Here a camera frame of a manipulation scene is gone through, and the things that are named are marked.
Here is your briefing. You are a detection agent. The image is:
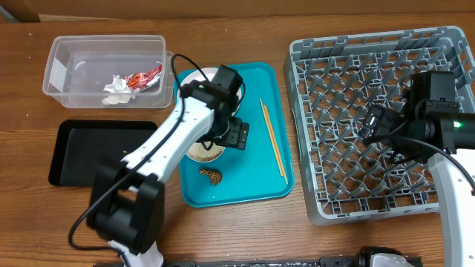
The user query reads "red snack wrapper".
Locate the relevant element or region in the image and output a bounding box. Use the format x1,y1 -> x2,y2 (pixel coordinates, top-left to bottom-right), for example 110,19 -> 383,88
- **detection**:
125,64 -> 163,93

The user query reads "brown food scrap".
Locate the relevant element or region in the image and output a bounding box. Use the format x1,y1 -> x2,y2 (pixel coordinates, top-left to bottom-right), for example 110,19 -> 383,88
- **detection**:
199,168 -> 222,185

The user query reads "wooden chopstick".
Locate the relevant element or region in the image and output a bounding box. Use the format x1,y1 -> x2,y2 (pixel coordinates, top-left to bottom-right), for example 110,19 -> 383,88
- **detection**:
263,105 -> 289,185
260,99 -> 288,183

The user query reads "wooden chopstick right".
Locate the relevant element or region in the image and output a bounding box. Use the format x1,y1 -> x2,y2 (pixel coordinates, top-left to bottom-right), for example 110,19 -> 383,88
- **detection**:
263,105 -> 289,185

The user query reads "teal serving tray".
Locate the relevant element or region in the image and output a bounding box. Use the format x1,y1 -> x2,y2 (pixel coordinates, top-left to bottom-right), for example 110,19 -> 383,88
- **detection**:
180,62 -> 295,208

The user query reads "wooden chopstick left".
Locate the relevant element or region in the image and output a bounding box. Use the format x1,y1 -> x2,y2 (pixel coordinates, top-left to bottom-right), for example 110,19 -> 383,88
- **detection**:
260,99 -> 288,183

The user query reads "pink bowl with rice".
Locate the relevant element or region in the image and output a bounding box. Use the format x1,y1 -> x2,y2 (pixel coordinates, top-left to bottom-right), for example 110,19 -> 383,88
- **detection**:
186,142 -> 226,162

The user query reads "grey dish rack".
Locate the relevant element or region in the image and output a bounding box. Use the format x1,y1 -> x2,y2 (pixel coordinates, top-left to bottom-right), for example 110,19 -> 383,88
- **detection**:
284,26 -> 474,225

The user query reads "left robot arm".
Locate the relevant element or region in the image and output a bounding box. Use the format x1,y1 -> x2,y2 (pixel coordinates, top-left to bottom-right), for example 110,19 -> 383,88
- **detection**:
80,79 -> 249,266

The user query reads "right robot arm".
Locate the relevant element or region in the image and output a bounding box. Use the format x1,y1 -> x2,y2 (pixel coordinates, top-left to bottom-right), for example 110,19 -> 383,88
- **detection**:
359,99 -> 474,266

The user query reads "clear plastic bin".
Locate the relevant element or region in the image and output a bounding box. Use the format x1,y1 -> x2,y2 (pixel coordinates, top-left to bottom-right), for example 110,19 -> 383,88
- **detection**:
42,35 -> 174,108

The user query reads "white tissue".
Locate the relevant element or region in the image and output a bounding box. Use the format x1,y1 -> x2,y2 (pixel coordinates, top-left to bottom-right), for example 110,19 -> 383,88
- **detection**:
102,75 -> 135,105

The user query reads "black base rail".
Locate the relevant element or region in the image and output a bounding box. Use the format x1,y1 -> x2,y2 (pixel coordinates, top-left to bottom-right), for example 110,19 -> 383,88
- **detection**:
92,245 -> 424,267

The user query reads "pink round plate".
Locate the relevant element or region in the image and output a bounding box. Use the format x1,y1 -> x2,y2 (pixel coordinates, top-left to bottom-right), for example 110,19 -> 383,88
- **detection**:
180,67 -> 244,115

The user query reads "black waste tray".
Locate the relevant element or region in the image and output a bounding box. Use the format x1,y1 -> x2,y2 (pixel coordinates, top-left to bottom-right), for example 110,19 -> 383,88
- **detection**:
48,119 -> 157,187

